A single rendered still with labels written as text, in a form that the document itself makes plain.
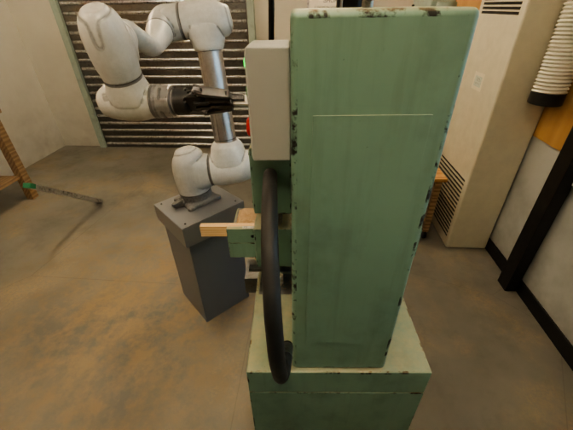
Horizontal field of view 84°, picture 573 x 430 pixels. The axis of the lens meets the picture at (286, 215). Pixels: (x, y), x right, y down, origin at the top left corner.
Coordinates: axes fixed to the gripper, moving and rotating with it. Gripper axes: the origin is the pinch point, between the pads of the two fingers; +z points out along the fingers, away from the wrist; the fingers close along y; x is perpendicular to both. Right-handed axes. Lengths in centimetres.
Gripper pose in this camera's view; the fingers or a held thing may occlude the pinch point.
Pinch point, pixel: (245, 100)
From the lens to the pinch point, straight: 96.9
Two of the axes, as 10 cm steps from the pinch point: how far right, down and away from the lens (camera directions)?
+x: 0.0, -9.8, 1.9
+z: 10.0, -0.1, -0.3
